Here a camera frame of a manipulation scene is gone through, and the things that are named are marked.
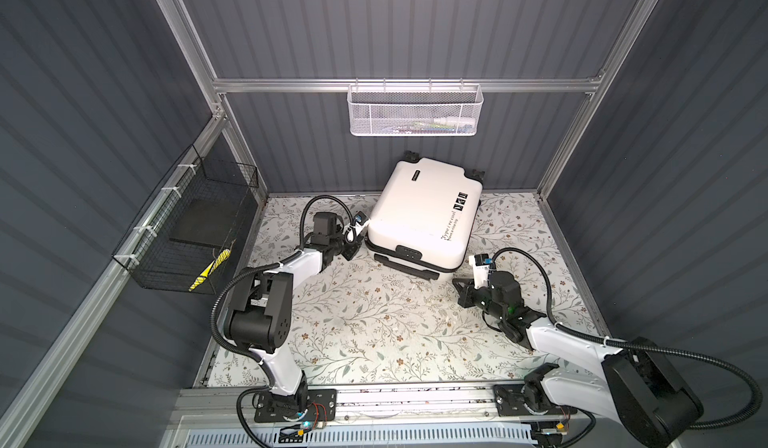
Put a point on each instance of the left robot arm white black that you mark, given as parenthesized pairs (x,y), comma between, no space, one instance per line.
(258,315)

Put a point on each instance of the white ventilation grille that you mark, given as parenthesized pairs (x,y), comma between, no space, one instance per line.
(406,435)

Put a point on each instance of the black pad in basket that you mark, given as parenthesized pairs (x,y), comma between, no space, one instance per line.
(205,223)

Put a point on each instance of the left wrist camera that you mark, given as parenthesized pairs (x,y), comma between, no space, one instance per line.
(355,230)

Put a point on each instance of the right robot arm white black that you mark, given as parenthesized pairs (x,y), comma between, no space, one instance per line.
(639,390)

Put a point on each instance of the black wire basket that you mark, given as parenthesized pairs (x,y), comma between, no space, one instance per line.
(154,261)

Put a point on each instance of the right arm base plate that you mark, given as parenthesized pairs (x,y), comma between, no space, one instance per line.
(526,399)

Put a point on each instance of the yellow black striped item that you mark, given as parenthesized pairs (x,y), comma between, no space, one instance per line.
(222,257)

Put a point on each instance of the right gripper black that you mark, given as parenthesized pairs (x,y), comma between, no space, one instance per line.
(467,291)

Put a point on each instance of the white wire basket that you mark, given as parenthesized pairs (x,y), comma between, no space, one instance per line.
(419,110)

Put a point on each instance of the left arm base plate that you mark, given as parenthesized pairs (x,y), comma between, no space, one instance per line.
(316,404)

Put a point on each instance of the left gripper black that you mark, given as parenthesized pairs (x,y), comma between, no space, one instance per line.
(352,249)

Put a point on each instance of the floral table mat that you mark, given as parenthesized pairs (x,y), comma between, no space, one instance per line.
(361,322)

